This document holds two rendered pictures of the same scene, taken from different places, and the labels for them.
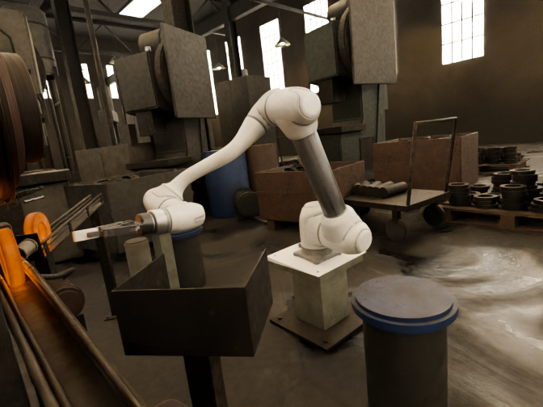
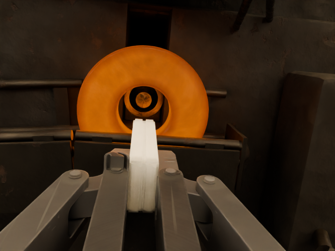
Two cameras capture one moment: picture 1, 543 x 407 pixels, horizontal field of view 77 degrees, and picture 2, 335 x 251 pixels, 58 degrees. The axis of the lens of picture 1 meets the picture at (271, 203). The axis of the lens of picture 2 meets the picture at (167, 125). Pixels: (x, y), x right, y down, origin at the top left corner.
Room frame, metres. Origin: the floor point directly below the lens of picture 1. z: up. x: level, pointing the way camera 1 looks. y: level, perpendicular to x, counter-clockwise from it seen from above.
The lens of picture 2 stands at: (1.12, 0.44, 0.81)
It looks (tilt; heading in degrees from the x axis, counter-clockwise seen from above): 14 degrees down; 128
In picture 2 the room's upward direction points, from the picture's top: 5 degrees clockwise
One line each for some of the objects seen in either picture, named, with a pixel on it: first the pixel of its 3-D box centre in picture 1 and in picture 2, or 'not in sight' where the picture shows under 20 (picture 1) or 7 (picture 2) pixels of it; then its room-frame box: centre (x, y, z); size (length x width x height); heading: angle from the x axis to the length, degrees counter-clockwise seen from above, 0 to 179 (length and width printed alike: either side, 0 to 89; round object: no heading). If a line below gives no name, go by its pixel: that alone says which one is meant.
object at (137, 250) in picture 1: (145, 286); not in sight; (1.73, 0.73, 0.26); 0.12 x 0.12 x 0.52
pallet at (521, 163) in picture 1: (481, 157); not in sight; (5.75, -3.67, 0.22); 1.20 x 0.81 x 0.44; 44
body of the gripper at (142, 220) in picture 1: (136, 225); not in sight; (1.11, 0.46, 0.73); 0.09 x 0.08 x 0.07; 134
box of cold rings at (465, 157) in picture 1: (425, 166); not in sight; (4.30, -2.01, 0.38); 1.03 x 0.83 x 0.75; 47
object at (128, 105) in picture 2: not in sight; (143, 86); (0.70, 0.89, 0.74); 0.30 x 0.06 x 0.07; 134
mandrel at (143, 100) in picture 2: not in sight; (143, 92); (0.76, 0.83, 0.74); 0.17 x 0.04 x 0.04; 134
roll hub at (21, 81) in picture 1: (18, 110); not in sight; (0.94, 0.64, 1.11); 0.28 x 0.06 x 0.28; 44
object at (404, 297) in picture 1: (404, 353); not in sight; (1.00, -0.38, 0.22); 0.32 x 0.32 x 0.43
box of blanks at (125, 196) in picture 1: (132, 209); not in sight; (3.53, 1.47, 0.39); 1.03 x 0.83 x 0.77; 149
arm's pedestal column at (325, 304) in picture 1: (320, 292); not in sight; (1.63, -0.20, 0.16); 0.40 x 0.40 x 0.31; 39
